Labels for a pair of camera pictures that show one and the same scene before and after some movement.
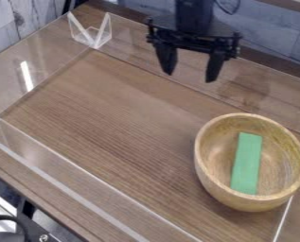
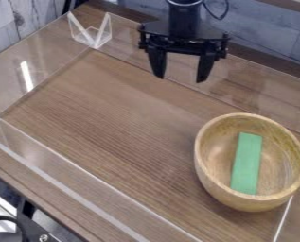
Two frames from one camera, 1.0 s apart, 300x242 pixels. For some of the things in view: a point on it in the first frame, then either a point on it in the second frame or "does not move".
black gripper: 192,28 → 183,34
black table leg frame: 37,233 does not move
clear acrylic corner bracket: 95,37 does not move
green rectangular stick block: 246,165 does not move
